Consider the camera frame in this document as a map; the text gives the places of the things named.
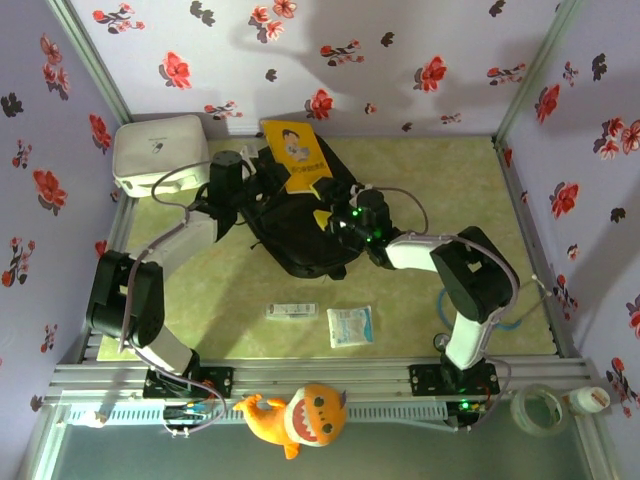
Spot aluminium side frame rail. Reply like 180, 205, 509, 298
82, 192, 136, 364
494, 137, 584, 359

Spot small white bottle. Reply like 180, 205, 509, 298
569, 387, 612, 415

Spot white zip pouch case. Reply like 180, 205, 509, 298
112, 114, 211, 199

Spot grey right arm cable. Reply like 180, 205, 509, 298
372, 185, 521, 434

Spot small circuit board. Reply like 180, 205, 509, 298
163, 403, 214, 426
447, 398, 490, 417

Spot white blue tissue packet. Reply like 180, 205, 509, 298
326, 305, 375, 350

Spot aluminium corner frame post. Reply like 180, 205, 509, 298
492, 0, 584, 146
47, 0, 134, 126

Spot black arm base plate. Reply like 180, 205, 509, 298
408, 364, 500, 396
143, 367, 235, 399

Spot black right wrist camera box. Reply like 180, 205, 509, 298
352, 184, 390, 224

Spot yellow book with boy cover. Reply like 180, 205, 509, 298
262, 118, 335, 195

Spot orange shark plush toy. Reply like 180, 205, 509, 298
232, 383, 349, 461

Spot clear tape roll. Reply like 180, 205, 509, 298
510, 383, 569, 437

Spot white slotted cable tray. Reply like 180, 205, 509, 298
62, 402, 451, 427

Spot blue tube stethoscope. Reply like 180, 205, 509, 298
432, 287, 524, 352

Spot black backpack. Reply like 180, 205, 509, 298
234, 133, 362, 281

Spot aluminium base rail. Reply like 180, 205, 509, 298
43, 360, 599, 404

